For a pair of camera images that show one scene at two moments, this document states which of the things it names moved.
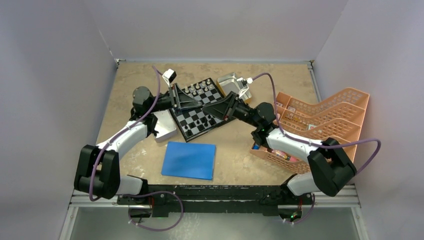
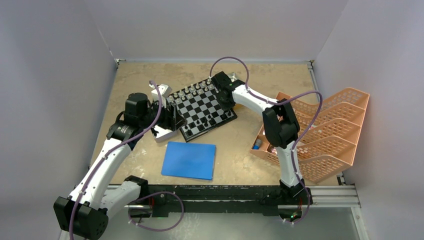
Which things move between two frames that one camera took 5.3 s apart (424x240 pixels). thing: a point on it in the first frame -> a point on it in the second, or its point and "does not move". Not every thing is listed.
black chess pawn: [192, 125] does not move
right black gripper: [223, 109] -> [224, 106]
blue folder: [190, 160] does not move
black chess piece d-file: [212, 121] does not move
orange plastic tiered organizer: [337, 117] does not move
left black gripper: [183, 101] -> [169, 122]
